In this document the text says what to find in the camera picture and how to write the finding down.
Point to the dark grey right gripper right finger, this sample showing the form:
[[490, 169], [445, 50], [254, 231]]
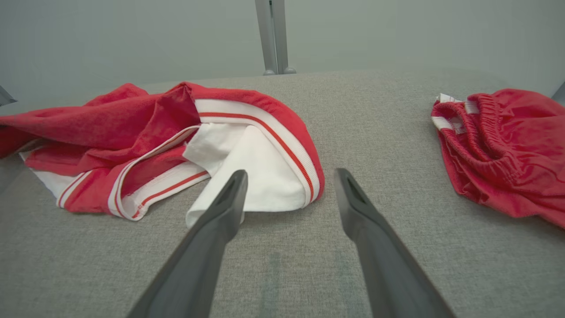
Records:
[[384, 260]]

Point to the upright grey metal double post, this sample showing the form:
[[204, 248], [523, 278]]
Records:
[[273, 35]]

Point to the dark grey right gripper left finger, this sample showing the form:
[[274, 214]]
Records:
[[198, 256]]

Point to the slanted grey metal frame post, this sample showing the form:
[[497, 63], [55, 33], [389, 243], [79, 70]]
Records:
[[5, 97]]

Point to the red shorts with white stripe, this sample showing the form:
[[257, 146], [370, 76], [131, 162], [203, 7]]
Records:
[[516, 154]]

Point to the red jersey with white sleeves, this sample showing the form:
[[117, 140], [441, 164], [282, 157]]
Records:
[[110, 128]]

